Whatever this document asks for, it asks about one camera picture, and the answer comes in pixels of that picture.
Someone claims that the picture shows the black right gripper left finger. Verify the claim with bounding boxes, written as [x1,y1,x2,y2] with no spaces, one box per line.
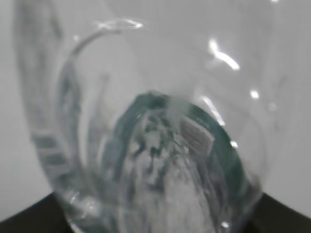
[0,194,73,233]

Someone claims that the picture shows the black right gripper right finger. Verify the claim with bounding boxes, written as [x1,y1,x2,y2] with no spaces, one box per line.
[250,194,311,233]

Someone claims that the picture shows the clear green-label water bottle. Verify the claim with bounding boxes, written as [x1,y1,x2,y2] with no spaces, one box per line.
[14,0,311,233]

